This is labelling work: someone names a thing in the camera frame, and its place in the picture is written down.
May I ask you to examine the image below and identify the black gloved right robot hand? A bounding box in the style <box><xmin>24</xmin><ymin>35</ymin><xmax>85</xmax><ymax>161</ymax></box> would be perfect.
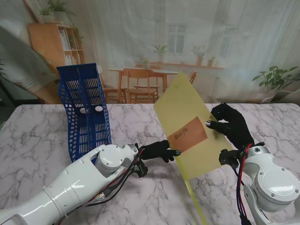
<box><xmin>205</xmin><ymin>102</ymin><xmax>255</xmax><ymax>150</ymax></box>

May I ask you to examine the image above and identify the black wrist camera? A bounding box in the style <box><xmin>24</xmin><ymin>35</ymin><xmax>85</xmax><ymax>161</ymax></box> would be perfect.
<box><xmin>135</xmin><ymin>161</ymin><xmax>149</xmax><ymax>178</ymax></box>
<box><xmin>219</xmin><ymin>149</ymin><xmax>241</xmax><ymax>169</ymax></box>

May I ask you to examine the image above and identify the pink paper receipt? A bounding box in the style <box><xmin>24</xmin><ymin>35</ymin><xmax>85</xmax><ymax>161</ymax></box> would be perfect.
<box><xmin>167</xmin><ymin>116</ymin><xmax>209</xmax><ymax>153</ymax></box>

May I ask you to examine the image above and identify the blue perforated plastic file rack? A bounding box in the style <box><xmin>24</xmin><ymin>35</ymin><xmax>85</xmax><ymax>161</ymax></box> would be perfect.
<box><xmin>56</xmin><ymin>62</ymin><xmax>112</xmax><ymax>164</ymax></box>

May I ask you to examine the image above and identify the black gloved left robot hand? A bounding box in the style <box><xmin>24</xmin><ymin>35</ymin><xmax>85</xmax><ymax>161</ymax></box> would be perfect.
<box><xmin>138</xmin><ymin>140</ymin><xmax>182</xmax><ymax>164</ymax></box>

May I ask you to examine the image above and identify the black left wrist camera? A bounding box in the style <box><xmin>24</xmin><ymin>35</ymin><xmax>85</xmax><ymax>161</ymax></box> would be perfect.
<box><xmin>135</xmin><ymin>161</ymin><xmax>149</xmax><ymax>178</ymax></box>

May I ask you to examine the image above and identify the yellow-green translucent file folder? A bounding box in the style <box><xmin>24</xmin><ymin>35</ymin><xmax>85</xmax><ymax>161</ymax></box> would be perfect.
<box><xmin>153</xmin><ymin>70</ymin><xmax>233</xmax><ymax>181</ymax></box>

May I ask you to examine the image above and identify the black and red left arm cable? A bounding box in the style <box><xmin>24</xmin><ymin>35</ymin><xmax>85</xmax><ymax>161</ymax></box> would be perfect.
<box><xmin>85</xmin><ymin>150</ymin><xmax>146</xmax><ymax>207</ymax></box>

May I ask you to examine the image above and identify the red and black right arm cable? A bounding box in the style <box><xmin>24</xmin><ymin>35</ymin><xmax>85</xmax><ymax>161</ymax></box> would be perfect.
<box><xmin>235</xmin><ymin>146</ymin><xmax>253</xmax><ymax>225</ymax></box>

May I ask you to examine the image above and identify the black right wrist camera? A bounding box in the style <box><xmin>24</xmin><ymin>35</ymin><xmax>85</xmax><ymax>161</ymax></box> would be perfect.
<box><xmin>219</xmin><ymin>149</ymin><xmax>241</xmax><ymax>169</ymax></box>

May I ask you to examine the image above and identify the printed dining room backdrop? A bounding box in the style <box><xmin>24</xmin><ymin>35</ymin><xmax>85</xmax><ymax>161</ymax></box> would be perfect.
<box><xmin>0</xmin><ymin>0</ymin><xmax>300</xmax><ymax>105</ymax></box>

